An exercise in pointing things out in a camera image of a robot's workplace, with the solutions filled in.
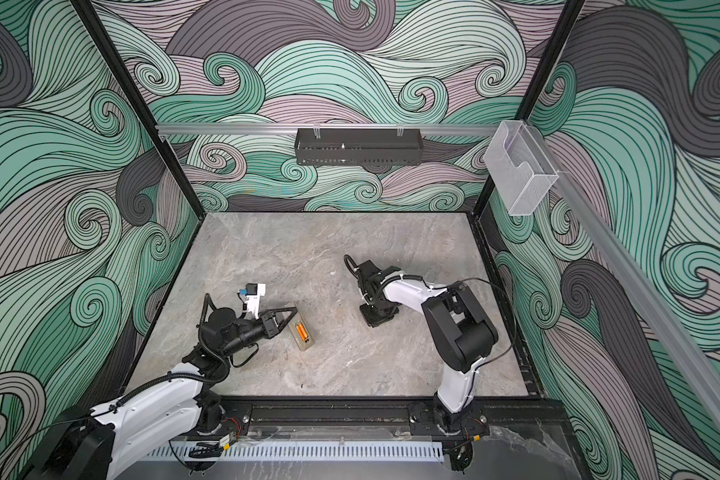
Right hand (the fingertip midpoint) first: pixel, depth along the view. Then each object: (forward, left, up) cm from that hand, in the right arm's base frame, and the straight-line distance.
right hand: (376, 320), depth 91 cm
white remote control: (-10, +19, +9) cm, 23 cm away
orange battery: (-8, +20, +11) cm, 25 cm away
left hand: (-4, +22, +15) cm, 27 cm away
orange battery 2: (-9, +21, +11) cm, 25 cm away
